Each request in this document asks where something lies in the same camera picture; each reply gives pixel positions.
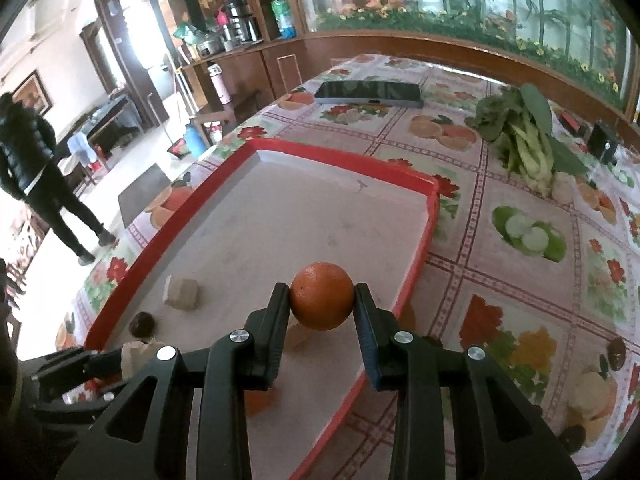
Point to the small black box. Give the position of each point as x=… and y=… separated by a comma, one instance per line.
x=602, y=142

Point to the green bok choy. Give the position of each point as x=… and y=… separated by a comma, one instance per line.
x=525, y=130

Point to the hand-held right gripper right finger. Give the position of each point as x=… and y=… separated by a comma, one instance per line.
x=367, y=340

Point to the framed wall picture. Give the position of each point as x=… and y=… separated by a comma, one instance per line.
x=32, y=92

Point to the small red black device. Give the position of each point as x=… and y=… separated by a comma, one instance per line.
x=570, y=122

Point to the orange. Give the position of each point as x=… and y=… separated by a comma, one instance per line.
x=321, y=296
x=260, y=402

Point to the green bottle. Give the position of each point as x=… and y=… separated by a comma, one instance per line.
x=282, y=15

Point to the red rimmed white tray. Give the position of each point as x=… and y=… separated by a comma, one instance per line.
x=300, y=210

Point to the wooden display shelf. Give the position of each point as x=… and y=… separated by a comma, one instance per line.
x=250, y=70

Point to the metal thermos kettle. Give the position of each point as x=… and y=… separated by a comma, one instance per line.
x=235, y=17

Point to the dark brown water chestnut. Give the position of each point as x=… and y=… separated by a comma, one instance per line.
x=574, y=437
x=616, y=351
x=141, y=324

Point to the small white radish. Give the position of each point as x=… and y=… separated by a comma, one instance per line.
x=562, y=191

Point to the pink bottle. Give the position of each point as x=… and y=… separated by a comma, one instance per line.
x=218, y=80

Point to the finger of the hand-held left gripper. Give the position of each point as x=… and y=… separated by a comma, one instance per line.
x=100, y=362

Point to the dark floor mat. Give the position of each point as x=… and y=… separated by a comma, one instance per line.
x=142, y=192

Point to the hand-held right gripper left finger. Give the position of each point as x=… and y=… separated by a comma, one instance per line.
x=280, y=320

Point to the blue water jug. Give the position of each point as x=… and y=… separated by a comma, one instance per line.
x=195, y=140

